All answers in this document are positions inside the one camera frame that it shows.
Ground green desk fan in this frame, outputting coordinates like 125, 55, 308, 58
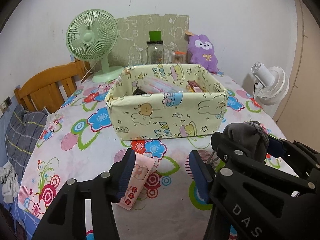
66, 9, 123, 83

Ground green cup on jar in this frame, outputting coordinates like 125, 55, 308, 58
149, 30, 162, 42

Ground purple plush bunny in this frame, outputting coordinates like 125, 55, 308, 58
187, 34, 219, 73

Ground toothpick jar orange lid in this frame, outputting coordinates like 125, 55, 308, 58
171, 50, 187, 63

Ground grey plaid pillow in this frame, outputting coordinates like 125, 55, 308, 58
5, 105, 48, 179

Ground wall power socket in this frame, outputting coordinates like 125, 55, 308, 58
1, 96, 12, 113

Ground red yellow carton box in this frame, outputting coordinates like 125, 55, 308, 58
186, 80, 203, 93

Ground floral tablecloth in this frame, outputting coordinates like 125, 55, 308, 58
17, 73, 284, 239

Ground black plastic bag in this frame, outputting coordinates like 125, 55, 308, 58
132, 87, 149, 95

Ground yellow cartoon storage box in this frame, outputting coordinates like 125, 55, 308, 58
105, 64, 228, 140

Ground crumpled white cloth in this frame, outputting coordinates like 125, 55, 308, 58
1, 161, 20, 204

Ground green cartoon patterned board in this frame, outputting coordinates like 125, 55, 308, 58
108, 14, 189, 67

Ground beige door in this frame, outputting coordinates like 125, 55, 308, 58
273, 0, 319, 151

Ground clear plastic tube pack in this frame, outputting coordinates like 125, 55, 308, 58
139, 77, 187, 94

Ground white standing fan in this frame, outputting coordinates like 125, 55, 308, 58
242, 61, 290, 106

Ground pink tissue packet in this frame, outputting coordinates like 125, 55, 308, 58
118, 153, 155, 210

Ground glass mason jar mug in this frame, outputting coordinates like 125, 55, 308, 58
140, 41, 164, 64

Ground grey drawstring pouch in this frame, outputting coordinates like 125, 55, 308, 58
223, 121, 269, 163

